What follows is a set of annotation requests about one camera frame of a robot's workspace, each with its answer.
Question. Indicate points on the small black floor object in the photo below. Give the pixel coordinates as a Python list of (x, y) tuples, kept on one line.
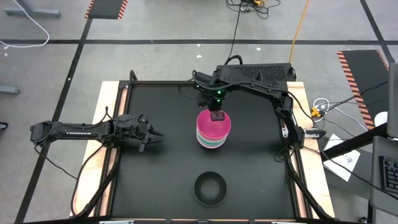
[(3, 126)]

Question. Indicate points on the white bowl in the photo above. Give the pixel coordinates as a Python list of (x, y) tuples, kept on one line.
[(211, 148)]

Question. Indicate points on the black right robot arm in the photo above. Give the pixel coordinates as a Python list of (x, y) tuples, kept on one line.
[(258, 85)]

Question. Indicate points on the grey monitor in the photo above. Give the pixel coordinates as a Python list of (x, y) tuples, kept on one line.
[(393, 99)]

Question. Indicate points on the black table frame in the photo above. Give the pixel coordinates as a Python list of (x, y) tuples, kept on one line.
[(146, 82)]

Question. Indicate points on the white round cup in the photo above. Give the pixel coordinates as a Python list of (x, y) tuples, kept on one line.
[(381, 118)]

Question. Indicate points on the yellow plug connector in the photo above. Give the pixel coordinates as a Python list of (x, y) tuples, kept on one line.
[(316, 111)]

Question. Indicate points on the black bowl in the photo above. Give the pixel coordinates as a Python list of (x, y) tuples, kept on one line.
[(210, 199)]

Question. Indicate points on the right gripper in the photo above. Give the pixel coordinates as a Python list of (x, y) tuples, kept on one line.
[(214, 96)]

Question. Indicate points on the black clamp bracket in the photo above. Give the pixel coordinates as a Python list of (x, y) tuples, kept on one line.
[(315, 133)]

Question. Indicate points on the black keyboard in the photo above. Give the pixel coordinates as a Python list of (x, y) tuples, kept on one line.
[(390, 174)]

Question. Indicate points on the black computer case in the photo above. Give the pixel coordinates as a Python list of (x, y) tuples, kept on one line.
[(267, 71)]

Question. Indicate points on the turquoise bowl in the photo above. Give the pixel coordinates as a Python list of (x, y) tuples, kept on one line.
[(211, 145)]

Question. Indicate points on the black desk beam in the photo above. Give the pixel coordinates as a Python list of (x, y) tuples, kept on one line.
[(354, 141)]

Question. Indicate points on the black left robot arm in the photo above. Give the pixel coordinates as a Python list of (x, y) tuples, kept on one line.
[(71, 132)]

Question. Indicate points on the grey metal foot bar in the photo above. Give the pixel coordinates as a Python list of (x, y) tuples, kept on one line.
[(9, 90)]

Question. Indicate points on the black hazard-striped floor mat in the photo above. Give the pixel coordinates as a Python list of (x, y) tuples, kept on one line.
[(363, 71), (105, 9)]

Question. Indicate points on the magenta bowl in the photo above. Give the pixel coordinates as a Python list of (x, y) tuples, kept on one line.
[(205, 127)]

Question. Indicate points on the white metal bracket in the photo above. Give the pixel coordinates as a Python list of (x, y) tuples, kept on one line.
[(284, 132)]

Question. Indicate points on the grey desk foot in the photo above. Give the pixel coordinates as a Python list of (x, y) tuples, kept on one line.
[(34, 13)]

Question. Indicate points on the light wooden board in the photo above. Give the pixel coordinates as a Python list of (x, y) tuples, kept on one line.
[(318, 186), (105, 93)]

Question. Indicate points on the grey desk top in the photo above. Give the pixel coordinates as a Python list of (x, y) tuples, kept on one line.
[(382, 202)]

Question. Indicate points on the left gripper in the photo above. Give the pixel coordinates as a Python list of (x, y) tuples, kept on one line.
[(130, 130)]

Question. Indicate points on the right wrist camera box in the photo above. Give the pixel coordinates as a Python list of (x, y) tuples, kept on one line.
[(204, 79)]

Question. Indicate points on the white paper sheet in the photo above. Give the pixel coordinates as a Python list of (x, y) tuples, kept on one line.
[(342, 163)]

